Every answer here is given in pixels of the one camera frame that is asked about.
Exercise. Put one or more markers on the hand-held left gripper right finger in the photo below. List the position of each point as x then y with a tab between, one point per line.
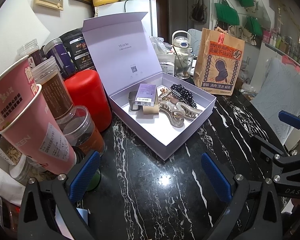
217	177

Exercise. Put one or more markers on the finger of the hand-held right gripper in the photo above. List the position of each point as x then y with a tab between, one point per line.
290	160
290	118

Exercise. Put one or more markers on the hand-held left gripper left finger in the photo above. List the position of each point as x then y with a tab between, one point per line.
86	177

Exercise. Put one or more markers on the beige hair claw clip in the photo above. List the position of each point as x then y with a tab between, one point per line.
180	112

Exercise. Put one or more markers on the pink round tin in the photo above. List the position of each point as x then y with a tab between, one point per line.
175	100

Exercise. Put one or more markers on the smoky grey translucent case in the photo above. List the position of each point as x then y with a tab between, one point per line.
133	102

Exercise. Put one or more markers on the black white checkered scrunchie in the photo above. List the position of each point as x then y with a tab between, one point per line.
182	92

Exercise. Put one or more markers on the small beige box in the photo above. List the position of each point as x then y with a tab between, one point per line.
150	110

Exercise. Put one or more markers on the brown flower hair clip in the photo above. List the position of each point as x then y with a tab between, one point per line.
163	92

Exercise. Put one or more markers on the small purple box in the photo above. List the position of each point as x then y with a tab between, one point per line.
146	92

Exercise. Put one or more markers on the lavender gift box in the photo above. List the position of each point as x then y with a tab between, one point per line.
120	50

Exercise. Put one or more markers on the green round lid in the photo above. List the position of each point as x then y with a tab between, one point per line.
96	180

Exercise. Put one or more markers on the pale leaf-patterned chair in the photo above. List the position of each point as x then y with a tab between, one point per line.
277	92
196	40

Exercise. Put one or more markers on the clear jar orange label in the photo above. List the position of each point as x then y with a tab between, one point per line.
90	135

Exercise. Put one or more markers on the small clear jar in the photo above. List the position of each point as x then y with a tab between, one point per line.
25	172

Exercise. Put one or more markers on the pink paper cup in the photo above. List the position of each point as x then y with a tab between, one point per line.
7	92
35	135

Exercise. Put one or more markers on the row of small bottles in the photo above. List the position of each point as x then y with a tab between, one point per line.
280	41

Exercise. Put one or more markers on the red canister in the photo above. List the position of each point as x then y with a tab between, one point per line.
85	97

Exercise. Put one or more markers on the white tube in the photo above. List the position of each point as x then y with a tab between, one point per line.
5	185

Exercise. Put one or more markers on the clear jar of seeds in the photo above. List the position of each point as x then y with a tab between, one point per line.
7	152

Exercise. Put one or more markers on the printed brown paper bag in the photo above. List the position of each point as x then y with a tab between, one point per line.
220	62

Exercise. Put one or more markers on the clear jar brown contents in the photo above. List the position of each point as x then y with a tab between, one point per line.
55	92

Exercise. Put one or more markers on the metal spoon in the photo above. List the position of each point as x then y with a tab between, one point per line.
182	73

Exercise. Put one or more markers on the clear glass cup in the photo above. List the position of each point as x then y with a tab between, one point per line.
187	67

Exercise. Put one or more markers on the purple floral jar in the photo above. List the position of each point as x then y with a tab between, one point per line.
60	57

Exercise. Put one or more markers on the white cardboard box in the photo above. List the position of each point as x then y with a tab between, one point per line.
165	66

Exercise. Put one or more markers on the black printed canister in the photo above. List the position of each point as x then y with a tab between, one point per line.
80	50

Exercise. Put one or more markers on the white water bottle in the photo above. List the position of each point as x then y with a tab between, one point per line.
181	42

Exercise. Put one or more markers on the clear jar dark red contents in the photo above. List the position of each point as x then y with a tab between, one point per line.
30	50

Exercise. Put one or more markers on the dark hanging tote bag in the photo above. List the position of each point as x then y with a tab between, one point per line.
197	12

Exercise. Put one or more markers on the clear plastic bag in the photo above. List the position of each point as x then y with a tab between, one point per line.
157	43

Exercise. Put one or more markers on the brown door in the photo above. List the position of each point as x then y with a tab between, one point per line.
162	12

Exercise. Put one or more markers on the white refrigerator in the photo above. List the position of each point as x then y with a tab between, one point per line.
140	7

